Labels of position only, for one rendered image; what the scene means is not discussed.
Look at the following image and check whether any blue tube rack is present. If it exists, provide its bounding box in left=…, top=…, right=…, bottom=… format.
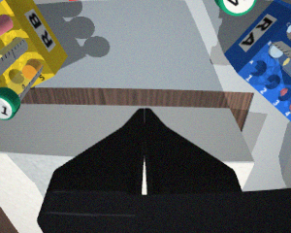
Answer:
left=224, top=0, right=291, bottom=121

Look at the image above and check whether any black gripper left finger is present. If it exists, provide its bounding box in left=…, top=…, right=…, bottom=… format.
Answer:
left=46, top=108, right=145, bottom=194

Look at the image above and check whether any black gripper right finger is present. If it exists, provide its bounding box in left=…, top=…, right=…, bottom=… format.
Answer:
left=145, top=108, right=242, bottom=194

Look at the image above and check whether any yellow rack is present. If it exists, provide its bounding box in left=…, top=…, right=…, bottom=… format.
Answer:
left=0, top=0, right=68, bottom=87

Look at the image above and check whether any grey flat mat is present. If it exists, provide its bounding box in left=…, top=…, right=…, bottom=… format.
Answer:
left=33, top=0, right=291, bottom=191

